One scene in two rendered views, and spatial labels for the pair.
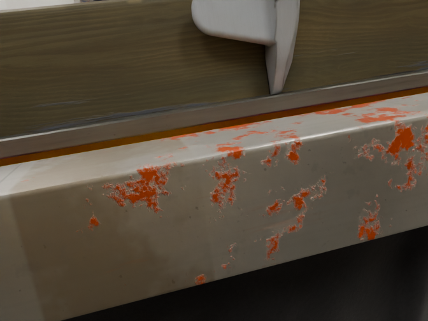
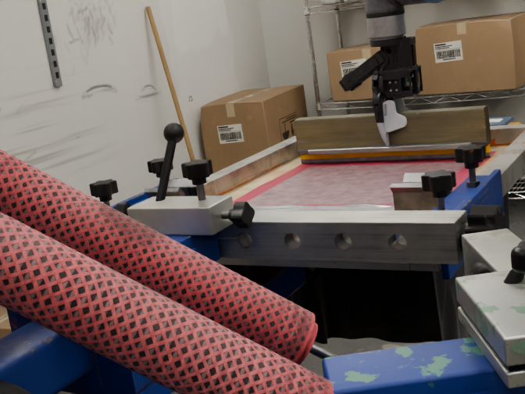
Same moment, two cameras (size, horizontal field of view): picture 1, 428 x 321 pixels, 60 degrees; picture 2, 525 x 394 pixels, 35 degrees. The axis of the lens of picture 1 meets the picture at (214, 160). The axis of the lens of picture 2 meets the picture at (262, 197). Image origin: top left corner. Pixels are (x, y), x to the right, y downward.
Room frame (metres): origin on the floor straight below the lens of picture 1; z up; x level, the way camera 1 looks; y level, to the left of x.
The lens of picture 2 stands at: (1.69, 0.89, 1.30)
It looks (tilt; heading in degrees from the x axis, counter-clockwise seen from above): 13 degrees down; 222
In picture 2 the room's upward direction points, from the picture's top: 8 degrees counter-clockwise
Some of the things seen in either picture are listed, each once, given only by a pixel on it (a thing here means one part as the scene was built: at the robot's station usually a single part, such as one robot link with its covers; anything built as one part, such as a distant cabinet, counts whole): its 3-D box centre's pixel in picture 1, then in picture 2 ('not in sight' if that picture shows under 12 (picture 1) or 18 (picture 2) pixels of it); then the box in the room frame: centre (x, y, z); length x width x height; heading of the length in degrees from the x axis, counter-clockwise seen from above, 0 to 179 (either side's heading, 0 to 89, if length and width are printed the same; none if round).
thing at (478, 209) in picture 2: not in sight; (474, 237); (0.86, 0.45, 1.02); 0.07 x 0.06 x 0.07; 12
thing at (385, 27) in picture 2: not in sight; (387, 27); (0.25, -0.02, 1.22); 0.08 x 0.08 x 0.05
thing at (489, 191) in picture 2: not in sight; (460, 219); (0.67, 0.33, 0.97); 0.30 x 0.05 x 0.07; 12
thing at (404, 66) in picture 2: not in sight; (394, 68); (0.25, -0.02, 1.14); 0.09 x 0.08 x 0.12; 102
